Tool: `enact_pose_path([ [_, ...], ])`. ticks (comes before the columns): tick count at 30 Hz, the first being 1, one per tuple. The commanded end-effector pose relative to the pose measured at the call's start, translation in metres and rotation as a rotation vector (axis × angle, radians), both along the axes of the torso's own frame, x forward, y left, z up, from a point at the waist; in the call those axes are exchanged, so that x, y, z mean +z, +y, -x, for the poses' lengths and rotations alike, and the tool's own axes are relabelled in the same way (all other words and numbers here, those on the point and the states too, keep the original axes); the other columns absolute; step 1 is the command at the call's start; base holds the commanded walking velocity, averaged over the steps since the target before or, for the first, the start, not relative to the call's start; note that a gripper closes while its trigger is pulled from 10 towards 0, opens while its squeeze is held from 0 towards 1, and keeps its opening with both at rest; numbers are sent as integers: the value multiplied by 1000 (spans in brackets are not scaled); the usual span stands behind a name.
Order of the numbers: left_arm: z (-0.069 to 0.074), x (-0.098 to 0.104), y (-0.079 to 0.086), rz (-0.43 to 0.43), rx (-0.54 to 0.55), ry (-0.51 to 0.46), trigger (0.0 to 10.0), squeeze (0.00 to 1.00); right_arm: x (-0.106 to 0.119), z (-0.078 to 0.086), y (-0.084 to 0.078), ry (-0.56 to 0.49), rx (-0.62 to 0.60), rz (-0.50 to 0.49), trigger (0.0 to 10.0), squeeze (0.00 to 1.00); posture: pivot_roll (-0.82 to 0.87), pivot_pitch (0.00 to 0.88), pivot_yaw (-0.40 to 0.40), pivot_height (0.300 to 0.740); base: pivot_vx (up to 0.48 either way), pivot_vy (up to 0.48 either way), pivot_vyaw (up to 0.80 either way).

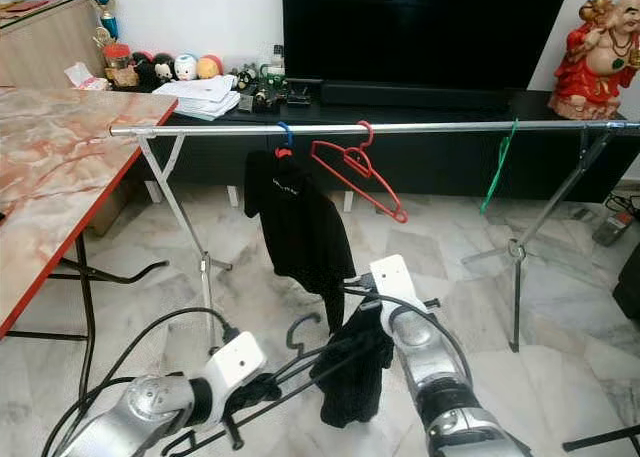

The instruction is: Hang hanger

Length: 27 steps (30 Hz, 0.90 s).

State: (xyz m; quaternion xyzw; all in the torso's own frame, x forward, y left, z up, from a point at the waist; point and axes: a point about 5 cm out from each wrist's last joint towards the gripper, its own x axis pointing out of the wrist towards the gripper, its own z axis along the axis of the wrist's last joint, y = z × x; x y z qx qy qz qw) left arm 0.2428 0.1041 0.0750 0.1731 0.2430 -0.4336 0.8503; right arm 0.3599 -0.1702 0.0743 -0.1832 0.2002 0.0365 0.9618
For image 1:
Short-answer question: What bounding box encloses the plain black garment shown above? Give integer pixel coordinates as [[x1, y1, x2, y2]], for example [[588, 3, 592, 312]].
[[310, 302, 396, 428]]

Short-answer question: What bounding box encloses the red plastic hanger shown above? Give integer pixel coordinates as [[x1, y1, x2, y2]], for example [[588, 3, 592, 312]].
[[310, 120, 409, 224]]

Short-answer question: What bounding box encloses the red hanger with blue hook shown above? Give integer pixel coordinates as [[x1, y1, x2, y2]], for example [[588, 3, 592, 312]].
[[272, 122, 296, 160]]

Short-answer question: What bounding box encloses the green plastic hanger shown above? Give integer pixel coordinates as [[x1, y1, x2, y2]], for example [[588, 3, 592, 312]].
[[480, 117, 521, 214]]

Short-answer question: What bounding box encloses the black shirt white lettering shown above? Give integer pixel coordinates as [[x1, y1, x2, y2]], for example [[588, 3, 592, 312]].
[[244, 150, 358, 333]]

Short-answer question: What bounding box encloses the silver metal clothes rack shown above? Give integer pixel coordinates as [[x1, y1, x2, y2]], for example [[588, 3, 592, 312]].
[[110, 119, 640, 353]]

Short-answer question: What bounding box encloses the black television console cabinet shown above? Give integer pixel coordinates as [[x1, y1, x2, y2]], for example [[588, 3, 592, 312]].
[[150, 85, 640, 203]]

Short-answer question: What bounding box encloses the marble pattern folding table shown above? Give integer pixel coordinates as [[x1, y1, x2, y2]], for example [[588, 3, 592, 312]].
[[0, 87, 179, 428]]

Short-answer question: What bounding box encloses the black tape dispenser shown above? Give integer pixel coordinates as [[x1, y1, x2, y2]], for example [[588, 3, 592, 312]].
[[253, 85, 283, 113]]

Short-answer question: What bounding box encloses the stack of white papers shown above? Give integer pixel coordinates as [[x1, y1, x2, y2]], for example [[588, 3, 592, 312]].
[[153, 74, 241, 121]]

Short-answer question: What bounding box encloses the orange round plush toy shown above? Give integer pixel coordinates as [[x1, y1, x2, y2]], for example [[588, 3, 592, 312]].
[[195, 54, 224, 80]]

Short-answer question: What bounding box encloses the white round plush toy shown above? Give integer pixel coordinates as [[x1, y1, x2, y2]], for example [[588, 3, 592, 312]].
[[173, 53, 199, 82]]

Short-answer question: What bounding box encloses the black white-faced plush toy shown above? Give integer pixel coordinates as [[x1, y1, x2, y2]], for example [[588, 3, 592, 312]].
[[151, 53, 176, 83]]

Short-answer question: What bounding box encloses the black soundbar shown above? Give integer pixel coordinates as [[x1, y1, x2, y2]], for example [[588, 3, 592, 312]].
[[320, 81, 511, 108]]

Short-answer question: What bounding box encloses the black round plush toy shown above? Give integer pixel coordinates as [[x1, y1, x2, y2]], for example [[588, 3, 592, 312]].
[[133, 52, 156, 85]]

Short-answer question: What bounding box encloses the pink tissue pack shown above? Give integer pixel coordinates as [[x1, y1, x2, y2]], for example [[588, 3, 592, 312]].
[[65, 62, 108, 91]]

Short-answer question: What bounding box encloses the grey power strip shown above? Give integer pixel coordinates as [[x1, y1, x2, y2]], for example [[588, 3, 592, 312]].
[[590, 212, 637, 246]]

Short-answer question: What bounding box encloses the black flat screen television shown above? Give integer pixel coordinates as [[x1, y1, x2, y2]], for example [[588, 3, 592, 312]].
[[280, 0, 574, 90]]

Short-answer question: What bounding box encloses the gold and blue trophy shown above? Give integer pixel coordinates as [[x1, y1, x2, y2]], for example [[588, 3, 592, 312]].
[[88, 0, 121, 63]]

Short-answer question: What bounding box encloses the light wooden sideboard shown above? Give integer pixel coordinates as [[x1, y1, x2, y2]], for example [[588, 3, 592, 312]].
[[0, 0, 106, 88]]

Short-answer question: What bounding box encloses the flat red tray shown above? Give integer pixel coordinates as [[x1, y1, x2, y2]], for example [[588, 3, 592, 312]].
[[5, 0, 51, 13]]

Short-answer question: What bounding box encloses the red laughing Buddha statue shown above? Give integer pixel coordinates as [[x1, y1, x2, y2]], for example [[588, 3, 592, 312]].
[[548, 0, 640, 121]]

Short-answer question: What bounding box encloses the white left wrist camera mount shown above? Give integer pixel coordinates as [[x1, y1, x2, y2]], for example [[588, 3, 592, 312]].
[[205, 330, 269, 403]]

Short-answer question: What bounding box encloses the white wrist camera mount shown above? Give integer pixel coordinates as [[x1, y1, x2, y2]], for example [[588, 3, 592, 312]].
[[368, 254, 421, 333], [205, 330, 269, 403]]

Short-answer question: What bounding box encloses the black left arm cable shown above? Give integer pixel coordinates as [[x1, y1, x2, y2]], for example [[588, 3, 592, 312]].
[[43, 306, 241, 457]]

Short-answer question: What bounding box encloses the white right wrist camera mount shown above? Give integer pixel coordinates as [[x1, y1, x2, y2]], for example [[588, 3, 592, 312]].
[[368, 254, 421, 333]]

